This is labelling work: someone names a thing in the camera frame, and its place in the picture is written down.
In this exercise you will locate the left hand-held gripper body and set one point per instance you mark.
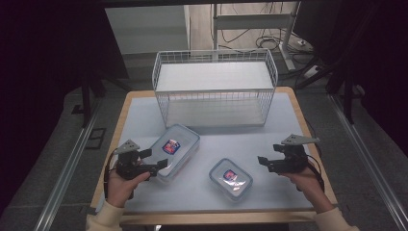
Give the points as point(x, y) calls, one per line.
point(127, 163)

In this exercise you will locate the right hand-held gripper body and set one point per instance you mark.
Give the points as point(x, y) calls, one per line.
point(293, 159)

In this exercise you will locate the large clear food container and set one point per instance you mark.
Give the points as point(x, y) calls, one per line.
point(179, 147)

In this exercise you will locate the small clear food container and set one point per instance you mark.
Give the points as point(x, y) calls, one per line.
point(231, 179)

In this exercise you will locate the person's left hand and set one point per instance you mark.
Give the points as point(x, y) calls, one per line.
point(123, 187)

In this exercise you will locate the person's right hand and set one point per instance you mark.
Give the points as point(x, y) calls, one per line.
point(308, 186)

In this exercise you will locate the dark floor plate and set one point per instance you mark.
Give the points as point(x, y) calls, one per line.
point(95, 138)

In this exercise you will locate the wooden table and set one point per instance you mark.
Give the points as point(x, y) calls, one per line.
point(221, 217)

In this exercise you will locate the black stand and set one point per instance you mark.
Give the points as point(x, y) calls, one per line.
point(88, 93)
point(348, 96)

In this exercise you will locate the white power strip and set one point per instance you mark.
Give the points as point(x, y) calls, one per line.
point(310, 72)

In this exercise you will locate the white panel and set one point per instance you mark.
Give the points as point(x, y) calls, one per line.
point(147, 29)

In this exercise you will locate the aluminium rail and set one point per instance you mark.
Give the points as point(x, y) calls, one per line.
point(369, 160)
point(64, 176)

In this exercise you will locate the white metal desk frame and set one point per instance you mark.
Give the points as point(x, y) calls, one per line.
point(250, 21)

